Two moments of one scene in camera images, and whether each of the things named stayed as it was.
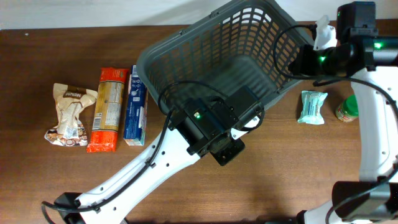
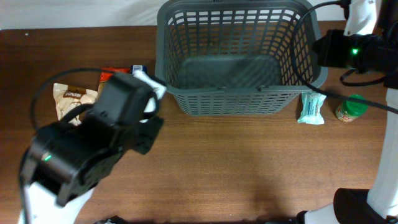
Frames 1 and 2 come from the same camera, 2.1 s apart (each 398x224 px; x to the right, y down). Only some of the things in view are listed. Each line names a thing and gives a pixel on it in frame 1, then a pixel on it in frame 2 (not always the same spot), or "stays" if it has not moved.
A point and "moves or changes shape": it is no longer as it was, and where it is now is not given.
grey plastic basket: (247, 43) moves or changes shape
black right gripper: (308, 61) -> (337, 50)
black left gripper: (238, 150) -> (151, 138)
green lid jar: (347, 111) stays
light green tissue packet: (311, 107) stays
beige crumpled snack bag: (69, 101) stays
